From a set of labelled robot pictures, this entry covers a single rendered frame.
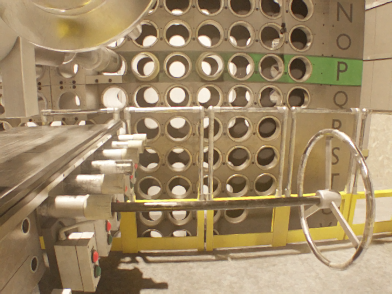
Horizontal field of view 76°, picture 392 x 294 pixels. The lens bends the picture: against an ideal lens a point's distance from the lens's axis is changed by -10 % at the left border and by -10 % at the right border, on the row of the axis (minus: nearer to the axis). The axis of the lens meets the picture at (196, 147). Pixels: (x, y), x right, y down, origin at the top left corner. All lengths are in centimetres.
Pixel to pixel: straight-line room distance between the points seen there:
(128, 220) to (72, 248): 121
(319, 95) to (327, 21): 72
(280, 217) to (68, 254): 158
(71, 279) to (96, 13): 67
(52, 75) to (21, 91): 150
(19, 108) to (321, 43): 259
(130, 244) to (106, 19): 168
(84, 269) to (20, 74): 56
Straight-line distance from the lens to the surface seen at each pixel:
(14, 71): 90
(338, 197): 82
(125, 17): 61
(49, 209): 76
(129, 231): 201
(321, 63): 291
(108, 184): 87
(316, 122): 292
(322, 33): 294
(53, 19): 65
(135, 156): 119
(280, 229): 214
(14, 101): 90
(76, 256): 80
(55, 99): 237
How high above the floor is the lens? 116
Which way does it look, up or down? 13 degrees down
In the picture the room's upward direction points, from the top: straight up
